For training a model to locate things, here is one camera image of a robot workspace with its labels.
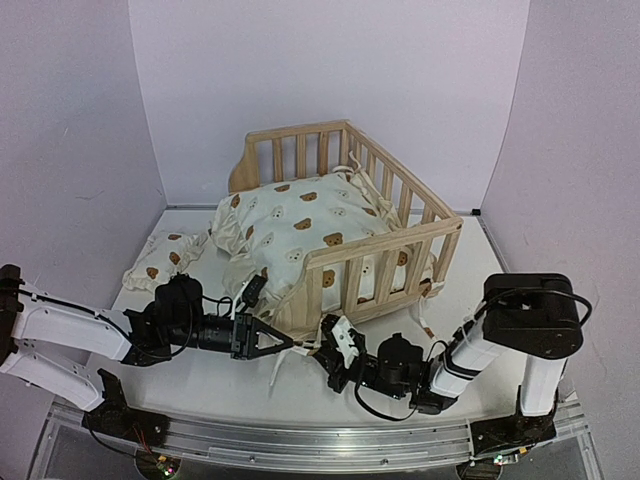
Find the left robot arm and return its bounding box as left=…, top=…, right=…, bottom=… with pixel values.
left=1, top=264, right=294, bottom=437

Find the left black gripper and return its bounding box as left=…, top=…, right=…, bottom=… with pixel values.
left=166, top=312, right=292, bottom=361

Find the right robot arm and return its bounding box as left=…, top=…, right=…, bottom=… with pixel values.
left=313, top=273, right=593, bottom=443

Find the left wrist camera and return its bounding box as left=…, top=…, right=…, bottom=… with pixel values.
left=230, top=275, right=267, bottom=320

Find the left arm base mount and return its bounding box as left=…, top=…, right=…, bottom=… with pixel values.
left=82, top=368, right=170, bottom=447

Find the aluminium front rail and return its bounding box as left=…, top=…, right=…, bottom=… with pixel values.
left=31, top=399, right=598, bottom=475

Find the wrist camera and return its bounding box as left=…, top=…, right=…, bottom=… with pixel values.
left=321, top=314, right=366, bottom=369
left=230, top=275, right=267, bottom=320

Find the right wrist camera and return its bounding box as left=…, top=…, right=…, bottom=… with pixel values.
left=321, top=314, right=366, bottom=369

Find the bear print cushion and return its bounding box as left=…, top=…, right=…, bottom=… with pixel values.
left=208, top=149, right=446, bottom=396

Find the small bear print pillow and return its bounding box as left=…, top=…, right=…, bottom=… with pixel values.
left=122, top=231, right=208, bottom=293

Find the wooden pet bed frame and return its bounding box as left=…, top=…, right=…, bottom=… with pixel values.
left=225, top=120, right=463, bottom=335

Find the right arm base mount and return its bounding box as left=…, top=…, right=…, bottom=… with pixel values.
left=470, top=406, right=556, bottom=458

